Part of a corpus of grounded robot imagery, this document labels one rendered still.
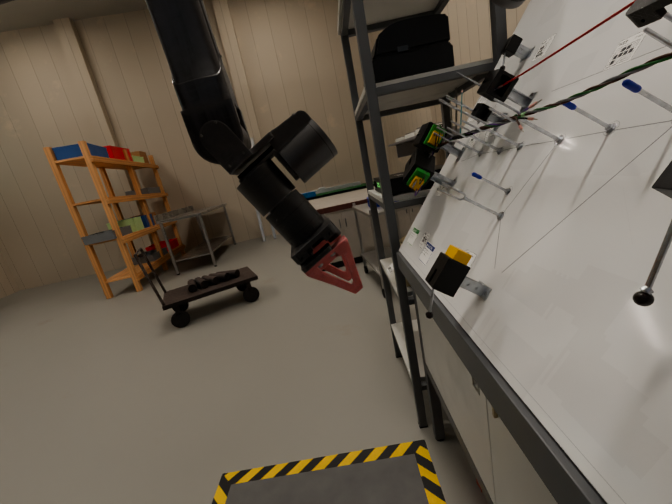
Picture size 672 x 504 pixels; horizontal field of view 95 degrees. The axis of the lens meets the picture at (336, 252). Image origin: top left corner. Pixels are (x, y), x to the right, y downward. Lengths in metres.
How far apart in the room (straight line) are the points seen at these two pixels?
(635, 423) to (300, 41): 8.02
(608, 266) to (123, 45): 8.63
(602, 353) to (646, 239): 0.13
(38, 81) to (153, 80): 2.19
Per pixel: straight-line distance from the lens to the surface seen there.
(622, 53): 0.74
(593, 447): 0.44
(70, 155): 5.87
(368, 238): 3.91
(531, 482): 0.69
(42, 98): 9.26
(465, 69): 1.29
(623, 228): 0.50
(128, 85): 8.52
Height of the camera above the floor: 1.20
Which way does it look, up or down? 15 degrees down
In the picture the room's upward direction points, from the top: 12 degrees counter-clockwise
